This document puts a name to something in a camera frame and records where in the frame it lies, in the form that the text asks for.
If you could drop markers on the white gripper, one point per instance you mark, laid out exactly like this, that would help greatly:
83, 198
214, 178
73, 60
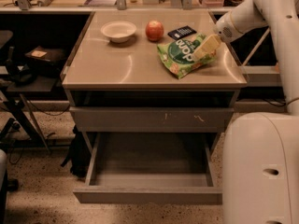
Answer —
223, 30

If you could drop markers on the green rice chip bag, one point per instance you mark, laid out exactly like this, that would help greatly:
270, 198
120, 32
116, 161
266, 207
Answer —
177, 55

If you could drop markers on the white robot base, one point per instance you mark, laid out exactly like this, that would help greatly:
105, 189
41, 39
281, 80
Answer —
260, 170

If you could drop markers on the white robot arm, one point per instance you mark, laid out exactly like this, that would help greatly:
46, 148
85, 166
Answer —
281, 17

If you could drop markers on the grey drawer cabinet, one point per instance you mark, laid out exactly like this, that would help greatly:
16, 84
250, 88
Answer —
131, 74

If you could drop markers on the closed grey upper drawer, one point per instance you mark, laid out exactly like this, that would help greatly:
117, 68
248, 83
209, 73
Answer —
151, 119

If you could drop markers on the open grey middle drawer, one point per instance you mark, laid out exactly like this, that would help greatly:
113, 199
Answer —
139, 168

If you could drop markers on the dark blue snack packet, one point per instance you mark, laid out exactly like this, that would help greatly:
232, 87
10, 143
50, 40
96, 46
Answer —
181, 32

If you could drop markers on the red apple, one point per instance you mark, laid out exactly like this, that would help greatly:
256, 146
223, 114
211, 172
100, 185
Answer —
154, 31

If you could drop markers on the white bowl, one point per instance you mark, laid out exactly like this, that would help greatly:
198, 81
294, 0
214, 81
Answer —
118, 31

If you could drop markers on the black box with label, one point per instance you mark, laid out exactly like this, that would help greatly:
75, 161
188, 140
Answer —
46, 62

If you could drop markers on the black backpack on floor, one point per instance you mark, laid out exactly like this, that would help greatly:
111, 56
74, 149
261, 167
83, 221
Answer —
78, 154

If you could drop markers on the black side table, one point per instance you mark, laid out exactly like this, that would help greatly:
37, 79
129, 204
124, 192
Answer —
22, 111

